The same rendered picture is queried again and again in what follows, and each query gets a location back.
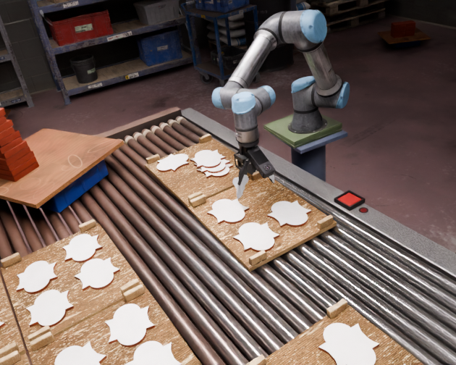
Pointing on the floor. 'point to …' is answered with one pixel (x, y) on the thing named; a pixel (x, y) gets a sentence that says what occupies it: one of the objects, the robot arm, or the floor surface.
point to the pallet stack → (347, 11)
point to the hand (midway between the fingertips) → (257, 192)
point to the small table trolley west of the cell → (207, 72)
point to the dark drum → (279, 59)
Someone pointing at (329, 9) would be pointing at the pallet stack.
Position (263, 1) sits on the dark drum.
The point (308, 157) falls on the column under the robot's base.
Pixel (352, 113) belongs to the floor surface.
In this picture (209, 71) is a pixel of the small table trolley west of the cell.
